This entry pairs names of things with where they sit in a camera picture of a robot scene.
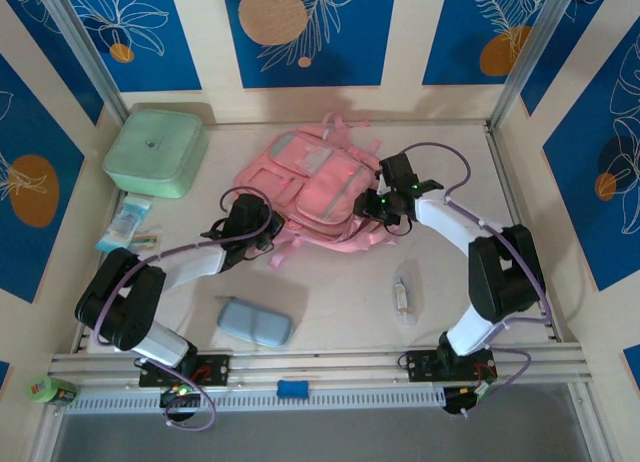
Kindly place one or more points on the pink backpack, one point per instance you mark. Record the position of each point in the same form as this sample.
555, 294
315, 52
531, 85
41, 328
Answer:
320, 192

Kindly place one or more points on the grey blue pencil case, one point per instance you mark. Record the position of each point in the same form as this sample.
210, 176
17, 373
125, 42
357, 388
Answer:
255, 322

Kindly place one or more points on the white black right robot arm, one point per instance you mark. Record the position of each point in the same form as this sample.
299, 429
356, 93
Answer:
495, 277

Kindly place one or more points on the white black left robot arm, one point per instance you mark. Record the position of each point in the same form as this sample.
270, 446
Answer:
135, 307

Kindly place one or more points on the small colourful supplies packet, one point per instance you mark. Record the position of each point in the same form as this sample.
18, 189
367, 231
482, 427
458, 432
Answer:
147, 239

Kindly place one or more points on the mint green square case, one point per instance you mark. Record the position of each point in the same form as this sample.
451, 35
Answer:
152, 152

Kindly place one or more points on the blue white tissue packet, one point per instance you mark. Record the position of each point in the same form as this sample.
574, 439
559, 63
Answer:
122, 227

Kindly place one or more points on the small blue block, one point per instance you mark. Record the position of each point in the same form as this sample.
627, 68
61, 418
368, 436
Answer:
293, 388

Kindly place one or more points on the black electronics module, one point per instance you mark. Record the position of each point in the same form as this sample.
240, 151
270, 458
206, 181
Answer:
467, 397
179, 397

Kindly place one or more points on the green tape roll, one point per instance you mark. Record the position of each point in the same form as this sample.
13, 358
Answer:
41, 388

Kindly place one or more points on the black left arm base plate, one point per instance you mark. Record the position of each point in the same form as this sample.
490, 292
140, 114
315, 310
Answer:
215, 369

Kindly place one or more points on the aluminium mounting rail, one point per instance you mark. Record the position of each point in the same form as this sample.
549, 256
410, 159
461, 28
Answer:
320, 362

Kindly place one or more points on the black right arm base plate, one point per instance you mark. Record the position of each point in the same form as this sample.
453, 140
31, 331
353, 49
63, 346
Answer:
422, 364

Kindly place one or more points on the aluminium frame post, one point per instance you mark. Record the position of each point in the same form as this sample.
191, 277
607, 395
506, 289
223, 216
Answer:
82, 52
532, 52

